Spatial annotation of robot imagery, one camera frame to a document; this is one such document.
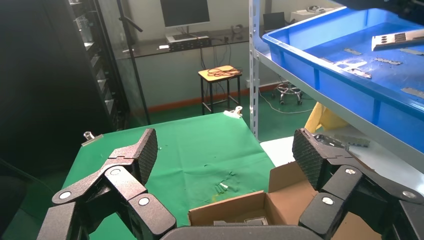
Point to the yellow plastic bag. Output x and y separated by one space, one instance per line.
326 121

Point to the small black screen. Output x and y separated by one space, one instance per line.
274 21

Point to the black rack device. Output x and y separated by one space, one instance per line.
190 43

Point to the grey tape strip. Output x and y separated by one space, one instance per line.
387 61
412 93
352 51
410 51

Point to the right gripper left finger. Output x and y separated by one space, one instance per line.
119 185

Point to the brown cardboard box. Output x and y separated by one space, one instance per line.
228 212

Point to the small white paper scrap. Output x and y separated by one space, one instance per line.
224 185

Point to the black computer monitor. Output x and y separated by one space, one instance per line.
185 11

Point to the silver binder clip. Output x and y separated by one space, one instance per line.
233 113
90 138

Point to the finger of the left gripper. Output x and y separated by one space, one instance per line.
367 3
412 13

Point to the chrome office chair base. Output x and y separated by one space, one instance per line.
288 94

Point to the black equipment cabinet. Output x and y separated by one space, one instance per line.
49 82

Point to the grey slotted shelf post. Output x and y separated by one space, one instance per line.
254 82

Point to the white printer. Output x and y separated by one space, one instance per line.
308 14

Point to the blue plastic tray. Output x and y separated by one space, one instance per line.
348 86

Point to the green table cloth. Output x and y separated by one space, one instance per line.
198 149

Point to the white wall socket box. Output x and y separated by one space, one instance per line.
247 82

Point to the black stand pole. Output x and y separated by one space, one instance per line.
132 63

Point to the angled metal bracket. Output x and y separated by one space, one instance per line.
352 140

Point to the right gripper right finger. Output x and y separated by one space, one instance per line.
341 185

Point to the wooden top black stool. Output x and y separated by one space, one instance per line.
212 74

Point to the dark top desk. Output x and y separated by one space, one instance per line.
145 49

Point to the silver computer shield plate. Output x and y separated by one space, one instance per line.
414 35
256 221

